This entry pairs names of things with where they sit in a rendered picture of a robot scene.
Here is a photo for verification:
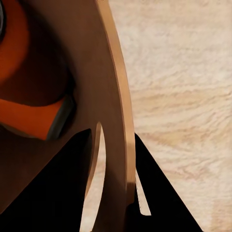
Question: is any trash can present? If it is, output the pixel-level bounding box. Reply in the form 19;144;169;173
0;0;136;232

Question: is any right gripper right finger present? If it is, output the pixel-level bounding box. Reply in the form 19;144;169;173
127;133;203;232

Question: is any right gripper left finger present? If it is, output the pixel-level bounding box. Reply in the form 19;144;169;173
0;129;92;232

